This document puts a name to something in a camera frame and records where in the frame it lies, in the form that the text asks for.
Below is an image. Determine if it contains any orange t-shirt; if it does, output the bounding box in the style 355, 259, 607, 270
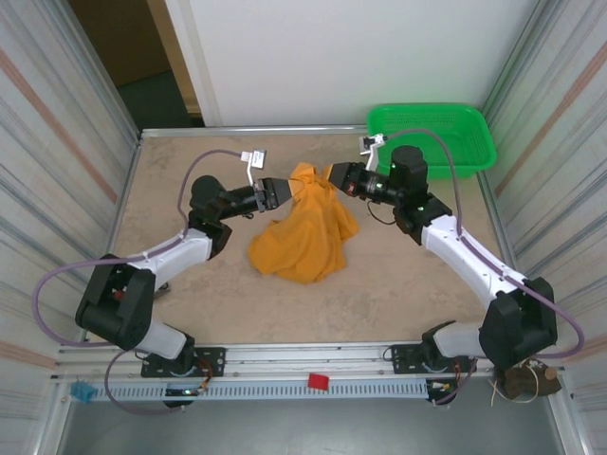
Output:
248, 161, 360, 285

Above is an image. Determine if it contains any green plastic basket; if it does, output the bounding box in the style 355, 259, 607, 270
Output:
367, 102, 498, 181

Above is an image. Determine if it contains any brown wooden door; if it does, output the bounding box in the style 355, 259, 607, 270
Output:
65, 0, 175, 89

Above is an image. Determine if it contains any brown cloth pouch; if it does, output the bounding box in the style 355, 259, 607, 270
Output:
492, 362, 563, 404

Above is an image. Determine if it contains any small blue block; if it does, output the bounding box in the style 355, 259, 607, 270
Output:
69, 381, 96, 404

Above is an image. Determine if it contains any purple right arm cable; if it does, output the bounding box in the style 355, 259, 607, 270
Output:
382, 127, 586, 361

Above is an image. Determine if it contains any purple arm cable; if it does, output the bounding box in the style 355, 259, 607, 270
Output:
382, 127, 586, 361
31, 149, 246, 416

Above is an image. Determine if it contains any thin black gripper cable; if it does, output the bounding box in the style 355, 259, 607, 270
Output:
367, 201, 398, 227

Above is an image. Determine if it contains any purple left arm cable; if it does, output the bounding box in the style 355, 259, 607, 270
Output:
31, 149, 246, 416

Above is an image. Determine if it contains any aluminium table edge rail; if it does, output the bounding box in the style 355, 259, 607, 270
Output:
139, 125, 371, 139

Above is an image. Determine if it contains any beige door frame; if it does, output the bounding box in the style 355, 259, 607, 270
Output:
144, 0, 208, 118

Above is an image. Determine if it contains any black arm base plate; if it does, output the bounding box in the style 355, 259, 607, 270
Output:
391, 343, 478, 376
140, 347, 227, 379

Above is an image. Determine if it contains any aluminium mounting rail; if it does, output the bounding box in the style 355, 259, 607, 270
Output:
51, 343, 565, 380

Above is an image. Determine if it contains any white slotted cable duct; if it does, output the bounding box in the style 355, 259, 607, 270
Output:
89, 381, 431, 402

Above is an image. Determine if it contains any controller board with wires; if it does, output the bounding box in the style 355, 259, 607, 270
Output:
163, 384, 212, 410
425, 377, 464, 408

